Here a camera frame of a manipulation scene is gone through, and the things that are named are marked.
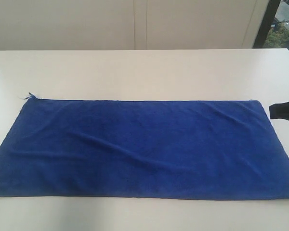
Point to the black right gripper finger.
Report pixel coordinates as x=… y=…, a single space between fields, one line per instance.
x=279 y=111

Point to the blue towel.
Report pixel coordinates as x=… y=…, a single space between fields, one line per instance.
x=200 y=150

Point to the black window frame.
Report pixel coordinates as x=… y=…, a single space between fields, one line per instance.
x=265 y=26

